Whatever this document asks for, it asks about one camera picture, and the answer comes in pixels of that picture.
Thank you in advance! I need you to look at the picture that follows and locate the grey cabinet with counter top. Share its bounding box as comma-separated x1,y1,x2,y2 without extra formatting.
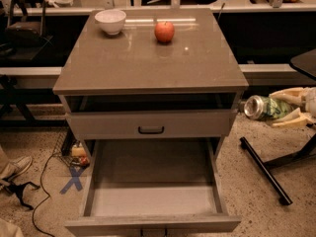
53,8,248,152

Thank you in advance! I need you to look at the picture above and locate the black floor cable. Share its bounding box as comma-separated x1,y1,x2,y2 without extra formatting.
31,151,57,237

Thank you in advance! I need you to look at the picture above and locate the red apple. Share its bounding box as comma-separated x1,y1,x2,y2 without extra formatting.
154,22,175,43

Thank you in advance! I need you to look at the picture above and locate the black strap on floor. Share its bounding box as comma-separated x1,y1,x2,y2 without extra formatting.
2,181,41,211

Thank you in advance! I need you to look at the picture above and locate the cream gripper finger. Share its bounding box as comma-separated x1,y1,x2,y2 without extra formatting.
272,108,313,128
269,87,303,106

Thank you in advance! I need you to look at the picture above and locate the black chair at left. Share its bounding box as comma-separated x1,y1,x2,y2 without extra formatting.
0,0,52,60

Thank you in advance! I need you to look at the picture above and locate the crushed green can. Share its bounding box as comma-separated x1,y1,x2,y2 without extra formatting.
244,95,293,120

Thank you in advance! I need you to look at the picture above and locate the wire basket with items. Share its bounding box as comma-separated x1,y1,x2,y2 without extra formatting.
52,128,90,168

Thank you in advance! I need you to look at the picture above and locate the white sneaker shoe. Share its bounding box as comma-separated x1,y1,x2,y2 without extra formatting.
0,156,33,181

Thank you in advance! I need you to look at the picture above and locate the open grey lower drawer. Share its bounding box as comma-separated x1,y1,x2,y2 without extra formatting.
65,138,241,237

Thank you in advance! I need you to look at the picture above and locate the white ceramic bowl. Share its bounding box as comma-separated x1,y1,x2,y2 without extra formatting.
95,9,126,35

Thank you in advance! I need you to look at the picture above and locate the black table base leg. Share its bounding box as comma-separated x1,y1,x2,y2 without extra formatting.
240,134,316,205

